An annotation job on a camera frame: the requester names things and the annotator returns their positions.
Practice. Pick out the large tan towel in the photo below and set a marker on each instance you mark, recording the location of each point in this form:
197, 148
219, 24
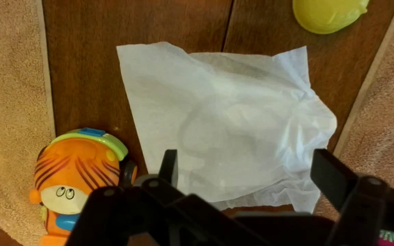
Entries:
389, 113

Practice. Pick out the orange tiger toy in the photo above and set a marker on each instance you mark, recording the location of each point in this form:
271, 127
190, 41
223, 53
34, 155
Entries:
74, 172

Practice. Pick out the yellow plastic bowl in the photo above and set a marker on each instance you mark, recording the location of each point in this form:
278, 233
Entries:
327, 13

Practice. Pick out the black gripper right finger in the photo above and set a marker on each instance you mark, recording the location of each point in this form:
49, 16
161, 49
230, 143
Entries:
375, 213

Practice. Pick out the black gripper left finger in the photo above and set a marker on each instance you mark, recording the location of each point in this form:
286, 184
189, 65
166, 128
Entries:
151, 213

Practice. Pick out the white paper towel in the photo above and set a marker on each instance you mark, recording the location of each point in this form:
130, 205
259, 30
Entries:
224, 123

